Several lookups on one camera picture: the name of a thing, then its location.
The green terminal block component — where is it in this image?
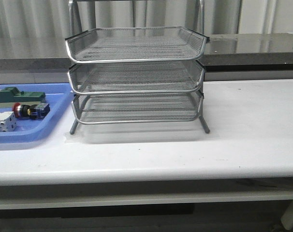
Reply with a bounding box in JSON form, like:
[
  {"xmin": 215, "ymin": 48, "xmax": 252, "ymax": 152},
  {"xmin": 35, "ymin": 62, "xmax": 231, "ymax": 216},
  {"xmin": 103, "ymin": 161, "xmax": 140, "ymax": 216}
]
[{"xmin": 0, "ymin": 87, "xmax": 46, "ymax": 108}]

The dark background counter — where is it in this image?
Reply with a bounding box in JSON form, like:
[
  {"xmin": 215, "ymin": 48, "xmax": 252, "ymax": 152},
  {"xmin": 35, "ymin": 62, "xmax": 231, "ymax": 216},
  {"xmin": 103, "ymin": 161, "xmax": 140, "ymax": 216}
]
[{"xmin": 0, "ymin": 33, "xmax": 293, "ymax": 72}]

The silver rack frame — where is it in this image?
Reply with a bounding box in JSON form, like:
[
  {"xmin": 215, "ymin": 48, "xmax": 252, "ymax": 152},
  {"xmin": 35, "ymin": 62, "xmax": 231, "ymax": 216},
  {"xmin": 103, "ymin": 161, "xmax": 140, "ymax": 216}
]
[{"xmin": 68, "ymin": 0, "xmax": 211, "ymax": 135}]

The white table leg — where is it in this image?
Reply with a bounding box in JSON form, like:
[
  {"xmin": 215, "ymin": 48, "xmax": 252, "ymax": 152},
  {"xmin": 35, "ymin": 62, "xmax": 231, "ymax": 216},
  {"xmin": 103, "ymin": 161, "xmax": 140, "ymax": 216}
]
[{"xmin": 280, "ymin": 200, "xmax": 293, "ymax": 231}]

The red emergency stop button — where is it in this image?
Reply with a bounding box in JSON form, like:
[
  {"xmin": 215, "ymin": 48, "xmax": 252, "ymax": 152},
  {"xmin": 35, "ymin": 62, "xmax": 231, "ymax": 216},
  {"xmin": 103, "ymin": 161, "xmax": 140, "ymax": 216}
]
[{"xmin": 12, "ymin": 102, "xmax": 50, "ymax": 120}]

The blue plastic tray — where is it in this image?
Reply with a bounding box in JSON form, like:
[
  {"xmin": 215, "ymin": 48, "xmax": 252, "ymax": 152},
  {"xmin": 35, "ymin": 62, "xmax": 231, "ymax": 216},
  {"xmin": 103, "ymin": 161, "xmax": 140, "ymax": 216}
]
[{"xmin": 0, "ymin": 83, "xmax": 73, "ymax": 144}]

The white circuit breaker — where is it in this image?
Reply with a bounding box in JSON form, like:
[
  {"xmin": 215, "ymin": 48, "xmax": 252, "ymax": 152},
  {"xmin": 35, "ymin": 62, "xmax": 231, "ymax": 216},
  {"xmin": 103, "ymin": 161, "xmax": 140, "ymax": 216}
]
[{"xmin": 0, "ymin": 111, "xmax": 17, "ymax": 132}]

